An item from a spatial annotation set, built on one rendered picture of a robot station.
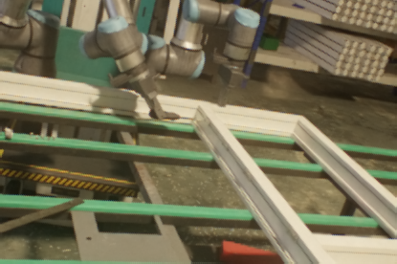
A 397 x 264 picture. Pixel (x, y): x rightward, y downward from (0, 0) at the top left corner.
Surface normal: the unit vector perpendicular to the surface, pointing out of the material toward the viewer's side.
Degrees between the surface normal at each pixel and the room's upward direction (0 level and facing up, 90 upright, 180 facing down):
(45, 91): 90
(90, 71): 90
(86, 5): 90
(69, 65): 90
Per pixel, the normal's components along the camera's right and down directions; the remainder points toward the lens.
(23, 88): 0.28, 0.40
